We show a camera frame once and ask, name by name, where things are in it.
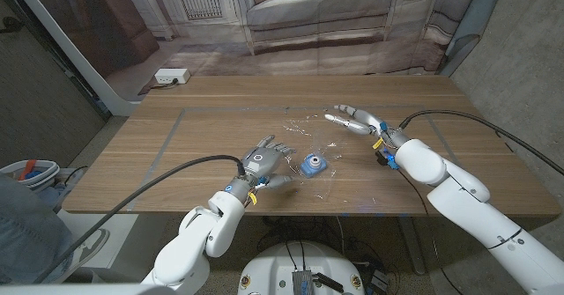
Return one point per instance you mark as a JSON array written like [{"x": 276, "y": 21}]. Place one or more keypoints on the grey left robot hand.
[{"x": 260, "y": 163}]

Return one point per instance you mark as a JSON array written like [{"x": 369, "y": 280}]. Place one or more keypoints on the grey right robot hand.
[{"x": 368, "y": 121}]

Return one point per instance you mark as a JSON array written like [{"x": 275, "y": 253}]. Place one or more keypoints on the small blue toy camera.
[{"x": 313, "y": 165}]

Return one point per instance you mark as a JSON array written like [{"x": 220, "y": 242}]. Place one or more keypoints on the clear cellophane sheet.
[{"x": 304, "y": 130}]

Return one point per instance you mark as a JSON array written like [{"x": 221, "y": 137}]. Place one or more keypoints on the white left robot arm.
[{"x": 198, "y": 242}]

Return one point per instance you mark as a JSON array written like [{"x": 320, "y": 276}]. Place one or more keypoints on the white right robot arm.
[{"x": 476, "y": 216}]

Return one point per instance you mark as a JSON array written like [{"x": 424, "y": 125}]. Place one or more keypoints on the white robot torso base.
[{"x": 273, "y": 268}]

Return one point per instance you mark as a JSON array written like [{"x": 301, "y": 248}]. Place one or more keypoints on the printed sofa room backdrop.
[{"x": 308, "y": 22}]

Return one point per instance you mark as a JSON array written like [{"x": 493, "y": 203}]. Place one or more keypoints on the white power strip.
[{"x": 172, "y": 75}]

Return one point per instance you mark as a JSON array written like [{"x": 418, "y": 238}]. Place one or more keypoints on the grey finned electronics box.
[{"x": 302, "y": 282}]

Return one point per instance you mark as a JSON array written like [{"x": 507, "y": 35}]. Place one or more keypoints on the grey table leg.
[{"x": 412, "y": 246}]

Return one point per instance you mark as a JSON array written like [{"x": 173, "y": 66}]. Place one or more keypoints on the blue-grey rolled backdrop edge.
[{"x": 473, "y": 17}]

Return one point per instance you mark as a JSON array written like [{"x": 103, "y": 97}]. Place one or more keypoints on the white plastic bucket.
[{"x": 42, "y": 169}]

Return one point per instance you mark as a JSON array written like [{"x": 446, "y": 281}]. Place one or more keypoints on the person in blue jeans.
[{"x": 26, "y": 233}]

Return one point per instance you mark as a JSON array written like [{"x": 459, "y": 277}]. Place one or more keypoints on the white backdrop frame pole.
[{"x": 75, "y": 53}]

